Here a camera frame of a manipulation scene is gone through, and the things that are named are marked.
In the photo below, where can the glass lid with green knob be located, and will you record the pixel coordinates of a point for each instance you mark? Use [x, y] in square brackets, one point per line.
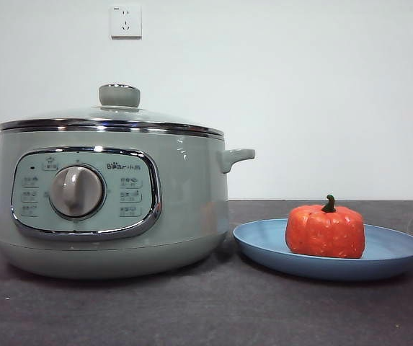
[119, 97]

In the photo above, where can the orange pumpkin with green stem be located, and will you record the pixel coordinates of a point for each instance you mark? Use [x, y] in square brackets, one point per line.
[325, 234]

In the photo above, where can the pale green electric steamer pot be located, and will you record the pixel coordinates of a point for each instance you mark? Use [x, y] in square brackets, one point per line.
[191, 202]

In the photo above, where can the blue plate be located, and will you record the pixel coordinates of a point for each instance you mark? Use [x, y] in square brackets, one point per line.
[264, 241]

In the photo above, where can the white wall socket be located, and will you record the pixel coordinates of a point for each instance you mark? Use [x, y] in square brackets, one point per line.
[126, 21]

